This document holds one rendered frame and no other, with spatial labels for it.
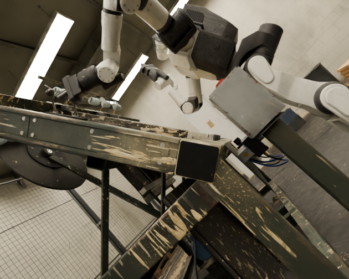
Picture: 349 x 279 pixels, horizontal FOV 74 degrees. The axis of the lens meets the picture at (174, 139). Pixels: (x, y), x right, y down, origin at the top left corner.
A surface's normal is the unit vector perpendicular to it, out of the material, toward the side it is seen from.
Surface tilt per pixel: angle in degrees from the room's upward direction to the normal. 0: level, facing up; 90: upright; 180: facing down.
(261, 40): 90
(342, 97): 90
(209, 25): 90
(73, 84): 90
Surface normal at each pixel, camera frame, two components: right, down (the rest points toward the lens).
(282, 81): 0.17, 0.10
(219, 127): -0.35, 0.11
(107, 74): 0.04, 0.59
